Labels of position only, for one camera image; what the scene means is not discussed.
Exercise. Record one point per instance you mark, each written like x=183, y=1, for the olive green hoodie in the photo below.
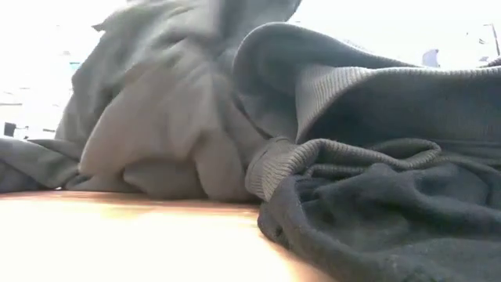
x=156, y=117

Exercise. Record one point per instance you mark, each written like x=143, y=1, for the black garment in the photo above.
x=391, y=235

